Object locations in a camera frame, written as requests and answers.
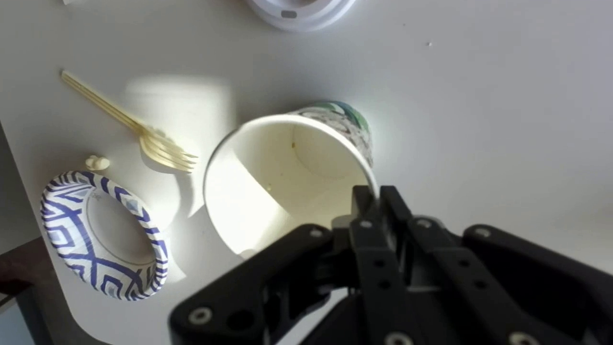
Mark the empty blue patterned paper bowl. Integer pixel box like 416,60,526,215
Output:
39,167,173,303

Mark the patterned paper coffee cup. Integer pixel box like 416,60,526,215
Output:
202,100,376,259

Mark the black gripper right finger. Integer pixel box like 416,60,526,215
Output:
380,184,613,345

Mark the popcorn piece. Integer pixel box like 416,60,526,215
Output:
83,154,114,175

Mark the white plastic cup lid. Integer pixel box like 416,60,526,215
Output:
244,0,359,35

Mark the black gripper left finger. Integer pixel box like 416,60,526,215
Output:
167,184,412,345

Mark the cream plastic fork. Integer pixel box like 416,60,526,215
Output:
60,67,200,175

